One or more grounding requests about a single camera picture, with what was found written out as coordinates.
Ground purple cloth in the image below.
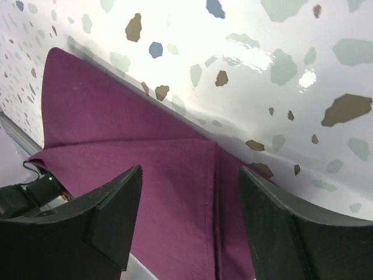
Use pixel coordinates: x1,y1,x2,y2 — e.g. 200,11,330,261
30,48,255,279

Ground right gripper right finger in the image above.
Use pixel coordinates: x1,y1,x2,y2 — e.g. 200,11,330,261
237,167,372,280

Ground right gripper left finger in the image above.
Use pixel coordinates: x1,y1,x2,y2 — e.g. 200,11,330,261
1,165,142,271

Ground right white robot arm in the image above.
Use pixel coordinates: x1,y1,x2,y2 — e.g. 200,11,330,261
1,166,372,279

